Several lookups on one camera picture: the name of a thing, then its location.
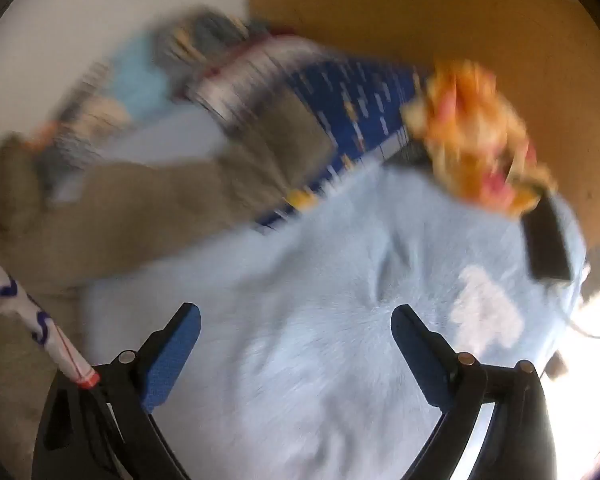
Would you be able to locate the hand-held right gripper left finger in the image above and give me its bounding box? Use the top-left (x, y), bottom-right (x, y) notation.
top-left (32, 302), bottom-right (202, 480)

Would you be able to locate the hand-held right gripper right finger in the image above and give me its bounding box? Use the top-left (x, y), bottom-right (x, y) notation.
top-left (390, 304), bottom-right (561, 480)

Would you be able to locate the olive puffer jacket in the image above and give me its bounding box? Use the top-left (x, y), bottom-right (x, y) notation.
top-left (0, 92), bottom-right (341, 480)

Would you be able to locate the light blue cloud-print bed sheet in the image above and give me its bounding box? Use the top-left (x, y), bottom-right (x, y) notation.
top-left (55, 105), bottom-right (588, 480)

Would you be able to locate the black rectangular device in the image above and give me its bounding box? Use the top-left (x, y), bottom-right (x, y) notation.
top-left (522, 195), bottom-right (573, 281)

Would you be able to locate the blue patterned pillow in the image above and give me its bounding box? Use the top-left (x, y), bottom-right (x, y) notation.
top-left (187, 35), bottom-right (431, 231)

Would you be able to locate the patchwork cartoon quilt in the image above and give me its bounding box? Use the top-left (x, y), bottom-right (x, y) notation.
top-left (45, 7), bottom-right (281, 186)

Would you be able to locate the wooden headboard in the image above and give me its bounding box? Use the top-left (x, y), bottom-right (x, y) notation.
top-left (247, 0), bottom-right (600, 241)

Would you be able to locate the white printed sleeved cable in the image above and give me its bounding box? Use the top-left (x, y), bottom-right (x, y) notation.
top-left (0, 242), bottom-right (103, 391)

